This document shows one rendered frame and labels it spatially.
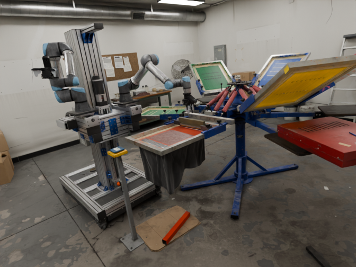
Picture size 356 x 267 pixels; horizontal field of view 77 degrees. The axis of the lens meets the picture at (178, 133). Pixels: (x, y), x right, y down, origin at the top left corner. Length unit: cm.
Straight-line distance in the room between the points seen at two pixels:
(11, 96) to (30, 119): 54
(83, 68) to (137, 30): 399
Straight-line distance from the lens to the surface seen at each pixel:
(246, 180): 323
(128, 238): 252
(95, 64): 265
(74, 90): 238
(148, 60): 233
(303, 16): 609
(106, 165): 282
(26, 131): 555
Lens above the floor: 164
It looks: 18 degrees down
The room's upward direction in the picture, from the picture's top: 6 degrees counter-clockwise
